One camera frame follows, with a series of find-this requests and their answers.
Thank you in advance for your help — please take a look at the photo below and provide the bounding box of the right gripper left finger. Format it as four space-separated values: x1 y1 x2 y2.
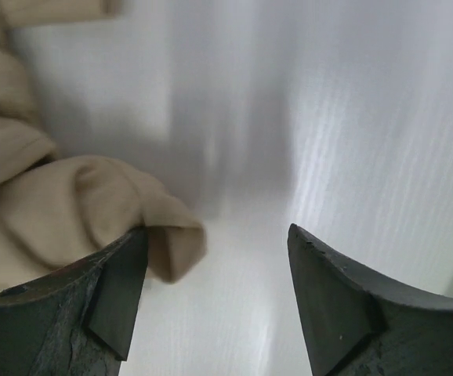
0 227 148 375

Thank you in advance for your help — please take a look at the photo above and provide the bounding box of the beige t shirt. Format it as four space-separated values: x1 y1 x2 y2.
0 1 205 292

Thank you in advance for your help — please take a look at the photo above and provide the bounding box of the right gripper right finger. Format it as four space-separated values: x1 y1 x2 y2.
288 224 453 375

